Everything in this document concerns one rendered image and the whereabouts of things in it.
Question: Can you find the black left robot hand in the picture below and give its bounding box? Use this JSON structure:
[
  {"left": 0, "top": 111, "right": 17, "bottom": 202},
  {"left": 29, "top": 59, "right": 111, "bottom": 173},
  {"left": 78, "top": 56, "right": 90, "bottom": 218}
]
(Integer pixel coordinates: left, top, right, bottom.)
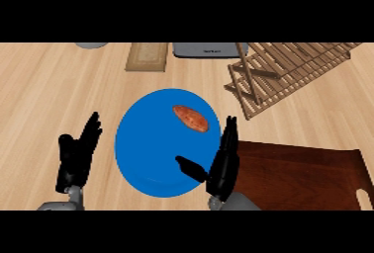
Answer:
[{"left": 54, "top": 111, "right": 103, "bottom": 195}]

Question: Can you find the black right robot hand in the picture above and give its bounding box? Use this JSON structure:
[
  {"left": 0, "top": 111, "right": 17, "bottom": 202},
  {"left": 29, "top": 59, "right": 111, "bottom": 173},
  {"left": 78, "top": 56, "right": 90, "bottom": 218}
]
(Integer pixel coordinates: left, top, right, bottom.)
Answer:
[{"left": 174, "top": 115, "right": 241, "bottom": 203}]

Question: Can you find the blue oval tray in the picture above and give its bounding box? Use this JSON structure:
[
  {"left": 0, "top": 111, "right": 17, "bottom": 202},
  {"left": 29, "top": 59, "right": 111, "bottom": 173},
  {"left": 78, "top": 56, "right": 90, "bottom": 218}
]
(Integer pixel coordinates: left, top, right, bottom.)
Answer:
[{"left": 114, "top": 87, "right": 223, "bottom": 199}]

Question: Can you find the orange sweet potato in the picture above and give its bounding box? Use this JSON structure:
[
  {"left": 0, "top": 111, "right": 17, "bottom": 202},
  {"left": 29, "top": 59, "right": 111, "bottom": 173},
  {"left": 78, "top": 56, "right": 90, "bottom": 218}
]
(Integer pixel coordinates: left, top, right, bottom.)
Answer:
[{"left": 171, "top": 105, "right": 210, "bottom": 133}]

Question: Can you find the dark brown wooden board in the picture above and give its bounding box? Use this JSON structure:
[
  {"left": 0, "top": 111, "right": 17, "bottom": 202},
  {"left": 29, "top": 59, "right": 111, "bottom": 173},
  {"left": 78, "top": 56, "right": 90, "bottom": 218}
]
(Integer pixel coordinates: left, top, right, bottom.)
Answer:
[{"left": 232, "top": 140, "right": 374, "bottom": 211}]

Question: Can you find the wooden slatted rack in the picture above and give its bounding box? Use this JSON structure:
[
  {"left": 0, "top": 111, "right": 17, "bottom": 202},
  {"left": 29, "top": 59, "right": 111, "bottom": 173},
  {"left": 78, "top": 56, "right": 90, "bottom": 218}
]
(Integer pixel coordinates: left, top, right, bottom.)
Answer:
[{"left": 221, "top": 42, "right": 363, "bottom": 122}]

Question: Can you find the tan rectangular mat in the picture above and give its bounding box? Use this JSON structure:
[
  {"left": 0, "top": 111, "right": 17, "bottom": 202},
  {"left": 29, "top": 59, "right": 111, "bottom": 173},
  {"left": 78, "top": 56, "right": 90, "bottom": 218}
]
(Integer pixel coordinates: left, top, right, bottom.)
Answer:
[{"left": 124, "top": 42, "right": 171, "bottom": 73}]

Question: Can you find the grey round object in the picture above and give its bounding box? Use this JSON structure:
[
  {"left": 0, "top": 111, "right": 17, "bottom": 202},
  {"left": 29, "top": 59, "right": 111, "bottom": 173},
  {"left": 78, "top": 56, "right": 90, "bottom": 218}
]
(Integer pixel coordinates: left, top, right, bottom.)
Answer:
[{"left": 72, "top": 42, "right": 109, "bottom": 50}]

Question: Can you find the grey flat appliance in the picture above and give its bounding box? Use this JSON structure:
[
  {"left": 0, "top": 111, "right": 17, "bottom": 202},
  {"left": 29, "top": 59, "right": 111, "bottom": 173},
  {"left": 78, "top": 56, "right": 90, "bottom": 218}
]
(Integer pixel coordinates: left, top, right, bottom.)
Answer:
[{"left": 171, "top": 42, "right": 250, "bottom": 59}]

